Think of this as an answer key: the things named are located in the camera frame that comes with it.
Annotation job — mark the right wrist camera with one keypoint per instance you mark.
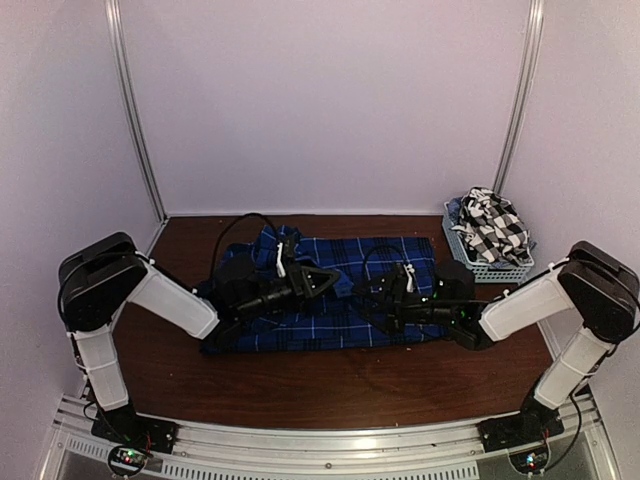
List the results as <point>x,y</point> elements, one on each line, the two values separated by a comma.
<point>410,275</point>

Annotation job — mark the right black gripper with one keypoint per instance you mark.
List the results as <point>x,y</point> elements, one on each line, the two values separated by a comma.
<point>394,313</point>

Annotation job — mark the left aluminium frame post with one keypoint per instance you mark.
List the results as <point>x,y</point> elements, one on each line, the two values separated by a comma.
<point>132,114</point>

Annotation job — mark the front aluminium rail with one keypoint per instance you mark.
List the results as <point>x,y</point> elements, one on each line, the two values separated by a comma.
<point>451,450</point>

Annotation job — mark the left circuit board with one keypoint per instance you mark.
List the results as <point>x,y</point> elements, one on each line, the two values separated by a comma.
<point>123,460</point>

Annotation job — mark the right circuit board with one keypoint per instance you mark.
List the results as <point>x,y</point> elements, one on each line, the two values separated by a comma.
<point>529,461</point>

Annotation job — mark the right aluminium frame post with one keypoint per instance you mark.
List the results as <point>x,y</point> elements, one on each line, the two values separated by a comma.
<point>529,61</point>

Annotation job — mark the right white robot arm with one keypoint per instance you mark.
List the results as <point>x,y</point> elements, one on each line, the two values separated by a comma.
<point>601,289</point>

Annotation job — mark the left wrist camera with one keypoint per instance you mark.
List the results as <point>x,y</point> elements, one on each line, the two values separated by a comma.
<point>280,260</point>

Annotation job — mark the black white checked shirt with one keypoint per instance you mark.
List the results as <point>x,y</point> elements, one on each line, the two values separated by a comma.
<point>494,231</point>

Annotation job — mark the blue plaid long sleeve shirt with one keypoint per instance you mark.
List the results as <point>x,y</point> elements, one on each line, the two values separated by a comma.
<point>331,322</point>

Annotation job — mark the aluminium frame post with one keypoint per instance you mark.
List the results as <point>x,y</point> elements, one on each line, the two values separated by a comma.
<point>132,114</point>
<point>529,61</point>

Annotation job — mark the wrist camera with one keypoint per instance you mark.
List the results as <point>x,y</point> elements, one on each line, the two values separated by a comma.
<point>280,260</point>
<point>410,275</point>

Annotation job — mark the circuit board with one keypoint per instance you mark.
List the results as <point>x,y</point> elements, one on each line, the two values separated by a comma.
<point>123,460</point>
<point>529,461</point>

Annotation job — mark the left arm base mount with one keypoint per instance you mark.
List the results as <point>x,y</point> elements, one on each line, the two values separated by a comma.
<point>123,425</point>

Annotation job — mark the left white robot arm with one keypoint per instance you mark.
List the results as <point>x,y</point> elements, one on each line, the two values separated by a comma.
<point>98,283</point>

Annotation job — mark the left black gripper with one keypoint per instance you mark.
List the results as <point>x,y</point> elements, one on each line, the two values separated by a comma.
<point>300,279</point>

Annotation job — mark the light blue checked shirt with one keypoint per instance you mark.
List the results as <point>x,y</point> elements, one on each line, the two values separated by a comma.
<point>456,210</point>

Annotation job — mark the light blue perforated basket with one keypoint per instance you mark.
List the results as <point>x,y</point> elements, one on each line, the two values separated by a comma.
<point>485,273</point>

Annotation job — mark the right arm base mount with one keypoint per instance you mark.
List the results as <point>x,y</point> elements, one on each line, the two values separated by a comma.
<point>534,422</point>

